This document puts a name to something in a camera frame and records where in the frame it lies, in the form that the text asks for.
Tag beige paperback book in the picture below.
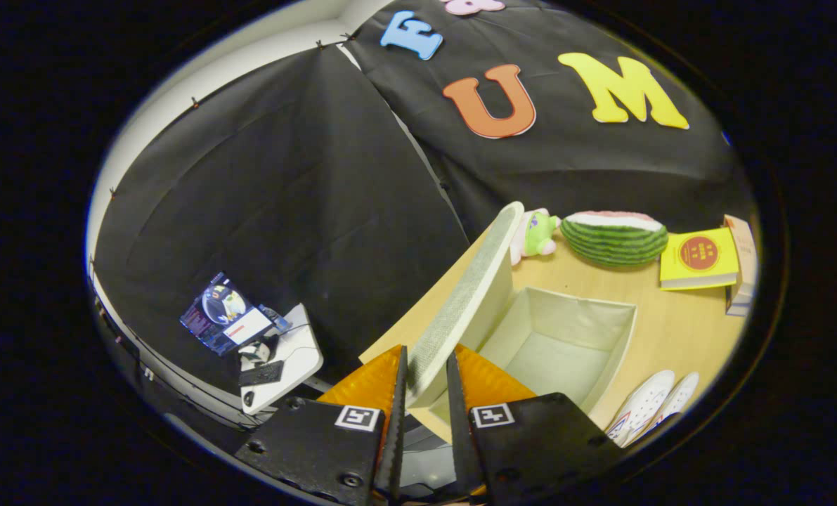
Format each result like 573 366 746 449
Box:
722 214 758 296

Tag blue printed carton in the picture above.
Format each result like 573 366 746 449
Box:
179 272 292 356

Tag beige fabric storage box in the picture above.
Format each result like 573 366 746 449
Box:
429 285 638 422

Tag black backdrop cloth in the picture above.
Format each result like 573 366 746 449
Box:
91 0 753 422

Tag yellow book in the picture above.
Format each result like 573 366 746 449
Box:
659 227 740 292

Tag white flat device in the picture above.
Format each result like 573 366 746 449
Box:
239 304 324 415

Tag white shoe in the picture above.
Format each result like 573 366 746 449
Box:
604 370 676 448
632 372 700 440

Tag watermelon slice plush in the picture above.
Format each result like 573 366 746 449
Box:
560 211 670 268

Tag pink and green plush toy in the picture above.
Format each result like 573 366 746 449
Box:
510 208 562 266

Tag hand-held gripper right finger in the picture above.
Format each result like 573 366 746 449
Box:
446 343 623 501

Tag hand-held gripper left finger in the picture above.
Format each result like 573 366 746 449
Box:
234 344 409 506

